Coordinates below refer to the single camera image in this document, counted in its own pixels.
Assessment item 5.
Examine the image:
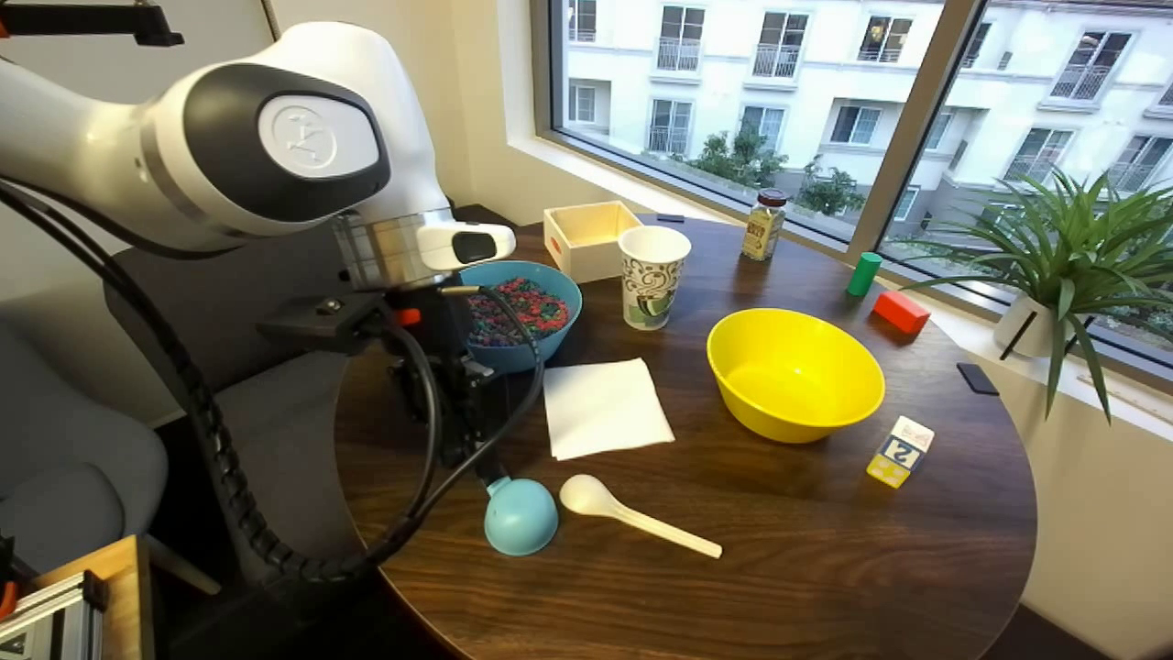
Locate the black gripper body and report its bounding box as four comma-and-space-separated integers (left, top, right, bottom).
389, 285, 516, 418

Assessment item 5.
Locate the blue plastic scoop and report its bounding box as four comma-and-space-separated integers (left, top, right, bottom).
480, 472, 563, 560

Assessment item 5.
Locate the blue bowl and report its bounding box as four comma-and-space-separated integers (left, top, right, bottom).
453, 257, 588, 376

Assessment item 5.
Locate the colourful beads heap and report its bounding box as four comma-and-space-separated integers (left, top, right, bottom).
470, 276, 577, 353

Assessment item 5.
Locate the white paper napkin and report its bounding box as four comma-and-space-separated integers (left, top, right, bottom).
539, 354, 678, 467

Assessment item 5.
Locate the white plastic spoon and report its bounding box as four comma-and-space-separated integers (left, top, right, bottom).
557, 472, 726, 563

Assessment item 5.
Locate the white wooden box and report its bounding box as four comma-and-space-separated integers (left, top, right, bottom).
539, 199, 644, 285

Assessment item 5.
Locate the patterned white paper cup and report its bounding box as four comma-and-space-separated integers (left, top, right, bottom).
616, 224, 697, 334

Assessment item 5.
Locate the yellow bowl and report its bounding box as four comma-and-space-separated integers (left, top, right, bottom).
705, 304, 892, 446

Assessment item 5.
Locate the labelled glass jar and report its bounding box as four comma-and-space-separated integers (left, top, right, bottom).
742, 189, 791, 265

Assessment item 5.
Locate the light grey chair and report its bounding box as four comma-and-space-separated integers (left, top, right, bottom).
0, 321, 171, 581

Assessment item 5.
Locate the green block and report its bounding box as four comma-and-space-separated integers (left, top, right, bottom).
843, 251, 883, 304

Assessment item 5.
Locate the small yellow white carton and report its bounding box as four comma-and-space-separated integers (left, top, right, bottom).
861, 414, 940, 490

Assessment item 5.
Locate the red block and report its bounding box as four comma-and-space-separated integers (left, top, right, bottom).
870, 285, 935, 346

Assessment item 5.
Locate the black tape patch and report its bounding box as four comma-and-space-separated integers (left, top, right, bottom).
953, 359, 1004, 398

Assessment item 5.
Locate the green potted plant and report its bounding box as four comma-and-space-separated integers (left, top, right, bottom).
940, 169, 1173, 425

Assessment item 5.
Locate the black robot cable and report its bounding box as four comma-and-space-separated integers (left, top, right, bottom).
0, 180, 550, 594

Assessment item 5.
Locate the aluminium frame stand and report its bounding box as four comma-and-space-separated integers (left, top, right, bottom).
0, 533, 158, 660

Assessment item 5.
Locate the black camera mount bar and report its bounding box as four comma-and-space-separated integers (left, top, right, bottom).
0, 0, 187, 51

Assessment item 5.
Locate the window with grey frame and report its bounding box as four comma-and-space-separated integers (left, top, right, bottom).
528, 0, 1173, 376

